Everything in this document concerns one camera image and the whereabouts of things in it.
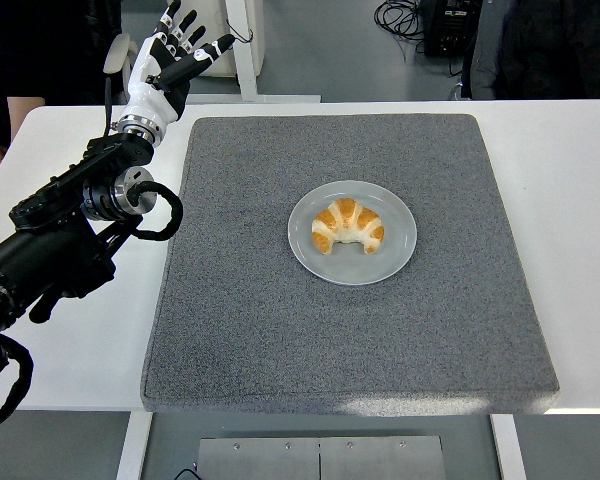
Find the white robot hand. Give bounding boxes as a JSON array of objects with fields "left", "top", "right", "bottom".
[{"left": 119, "top": 0, "right": 237, "bottom": 129}]

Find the croissant bread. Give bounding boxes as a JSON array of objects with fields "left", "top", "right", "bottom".
[{"left": 311, "top": 197, "right": 386, "bottom": 255}]

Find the grey round plate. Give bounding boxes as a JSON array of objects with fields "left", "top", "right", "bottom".
[{"left": 286, "top": 179, "right": 419, "bottom": 286}]

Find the white chair armrest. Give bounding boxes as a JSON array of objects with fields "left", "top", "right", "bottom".
[{"left": 103, "top": 33, "right": 141, "bottom": 104}]

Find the white cabinet panel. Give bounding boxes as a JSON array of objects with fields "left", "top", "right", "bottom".
[{"left": 179, "top": 0, "right": 266, "bottom": 79}]

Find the grey felt mat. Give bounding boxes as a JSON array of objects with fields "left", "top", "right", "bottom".
[{"left": 139, "top": 113, "right": 561, "bottom": 416}]

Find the black electronic box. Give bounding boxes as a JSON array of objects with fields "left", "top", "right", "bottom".
[{"left": 423, "top": 0, "right": 484, "bottom": 57}]

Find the white table leg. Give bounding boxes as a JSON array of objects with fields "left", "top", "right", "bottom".
[
  {"left": 115, "top": 412, "right": 154, "bottom": 480},
  {"left": 489, "top": 413, "right": 529, "bottom": 480}
]

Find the person in dark jacket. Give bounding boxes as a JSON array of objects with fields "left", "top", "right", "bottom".
[{"left": 462, "top": 0, "right": 600, "bottom": 101}]

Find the white desk frame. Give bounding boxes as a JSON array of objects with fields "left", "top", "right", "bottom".
[{"left": 179, "top": 0, "right": 322, "bottom": 105}]

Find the black cable on desk frame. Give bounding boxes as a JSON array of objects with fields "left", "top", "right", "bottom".
[{"left": 227, "top": 24, "right": 255, "bottom": 51}]

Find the person in dark clothes with lanyard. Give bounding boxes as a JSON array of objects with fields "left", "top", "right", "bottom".
[{"left": 0, "top": 0, "right": 124, "bottom": 184}]

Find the black floor cables bundle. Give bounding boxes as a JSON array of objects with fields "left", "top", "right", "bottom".
[{"left": 373, "top": 0, "right": 429, "bottom": 56}]

